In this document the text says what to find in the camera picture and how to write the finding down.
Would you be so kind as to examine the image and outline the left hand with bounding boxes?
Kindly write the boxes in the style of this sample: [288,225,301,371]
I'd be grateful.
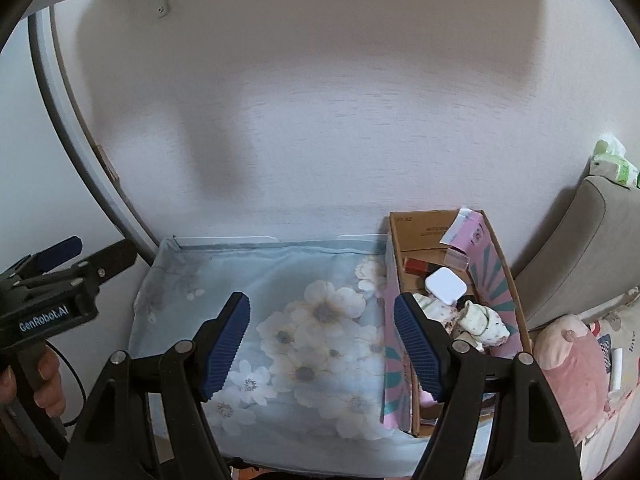
[0,348,66,418]

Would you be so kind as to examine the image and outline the white square case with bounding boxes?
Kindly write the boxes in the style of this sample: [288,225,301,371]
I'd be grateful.
[424,268,468,306]

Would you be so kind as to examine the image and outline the red black lipstick box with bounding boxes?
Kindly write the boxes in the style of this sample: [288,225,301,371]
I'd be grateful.
[404,258,444,278]

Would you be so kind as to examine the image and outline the black cable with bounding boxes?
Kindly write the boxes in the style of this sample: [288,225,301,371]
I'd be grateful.
[44,343,88,429]

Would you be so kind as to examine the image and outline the pink pig plush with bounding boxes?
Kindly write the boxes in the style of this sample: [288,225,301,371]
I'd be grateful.
[533,314,608,444]

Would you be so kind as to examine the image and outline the grey door frame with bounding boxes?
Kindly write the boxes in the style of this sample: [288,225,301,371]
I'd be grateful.
[27,6,157,263]

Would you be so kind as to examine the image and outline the cardboard storage box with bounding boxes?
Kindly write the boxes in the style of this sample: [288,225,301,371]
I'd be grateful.
[382,207,530,437]

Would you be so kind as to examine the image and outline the floral blue table cloth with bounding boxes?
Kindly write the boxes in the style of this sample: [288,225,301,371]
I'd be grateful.
[128,238,426,478]

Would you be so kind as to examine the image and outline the green white tissue pack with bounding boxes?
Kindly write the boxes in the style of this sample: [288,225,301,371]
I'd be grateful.
[589,134,639,188]

